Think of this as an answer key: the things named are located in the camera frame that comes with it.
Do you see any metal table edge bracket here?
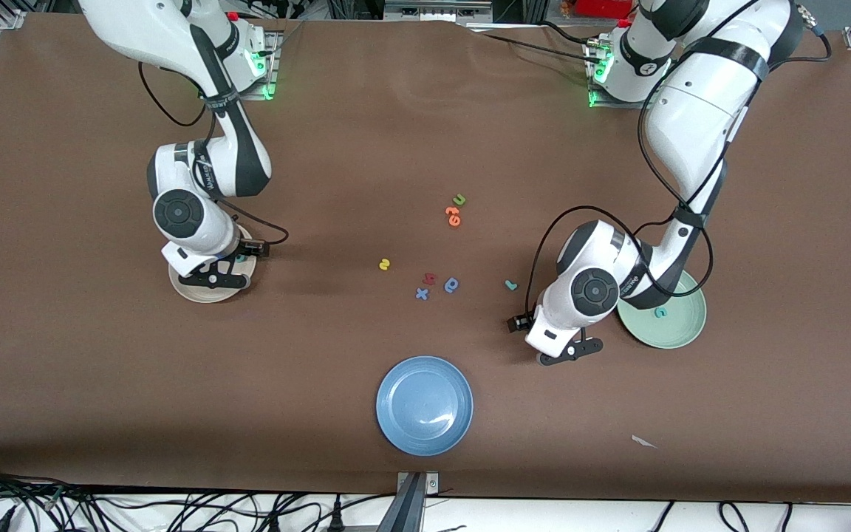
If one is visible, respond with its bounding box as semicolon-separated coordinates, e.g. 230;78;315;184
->
377;471;441;532

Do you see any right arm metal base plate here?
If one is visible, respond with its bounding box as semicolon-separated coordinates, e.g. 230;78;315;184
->
237;31;280;100

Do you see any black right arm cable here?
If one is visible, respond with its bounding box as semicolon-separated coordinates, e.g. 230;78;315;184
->
137;61;290;258

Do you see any beige round plate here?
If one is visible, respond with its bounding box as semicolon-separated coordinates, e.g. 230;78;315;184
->
168;225;258;304

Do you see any blue round plate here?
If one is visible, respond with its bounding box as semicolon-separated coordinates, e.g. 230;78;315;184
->
376;355;474;457

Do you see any red box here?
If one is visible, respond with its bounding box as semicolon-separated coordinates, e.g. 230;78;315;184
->
573;0;633;19

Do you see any black cable on table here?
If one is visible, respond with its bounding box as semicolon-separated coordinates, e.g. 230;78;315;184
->
466;30;604;58

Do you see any grey metal equipment frame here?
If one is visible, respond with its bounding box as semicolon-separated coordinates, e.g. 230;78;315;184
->
383;0;494;24

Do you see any green round plate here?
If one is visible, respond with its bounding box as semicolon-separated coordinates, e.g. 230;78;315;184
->
618;270;708;349

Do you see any brown table cover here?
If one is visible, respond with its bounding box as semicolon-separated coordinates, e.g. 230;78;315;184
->
0;11;851;505

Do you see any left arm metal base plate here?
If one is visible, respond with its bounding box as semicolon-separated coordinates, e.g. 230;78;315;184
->
587;37;655;109

